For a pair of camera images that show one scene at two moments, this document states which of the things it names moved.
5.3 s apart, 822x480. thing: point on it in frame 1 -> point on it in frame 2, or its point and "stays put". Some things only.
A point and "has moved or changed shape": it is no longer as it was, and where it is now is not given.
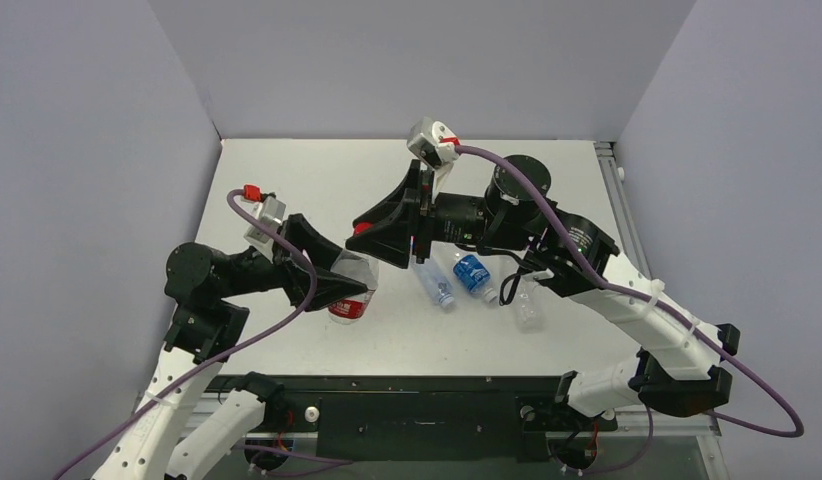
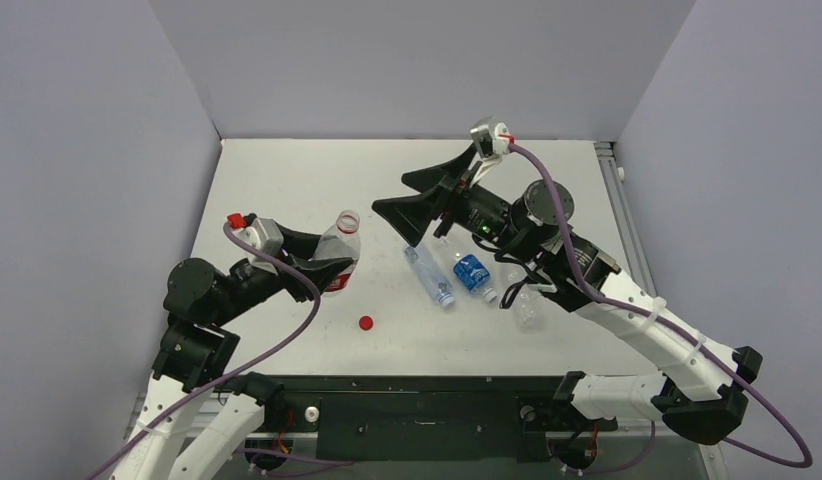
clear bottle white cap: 436,283 stays put
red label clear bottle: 362,268 has moved or changed shape
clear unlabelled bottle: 531,306 stays put
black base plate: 421,418 stays put
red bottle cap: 359,226 -> 366,323
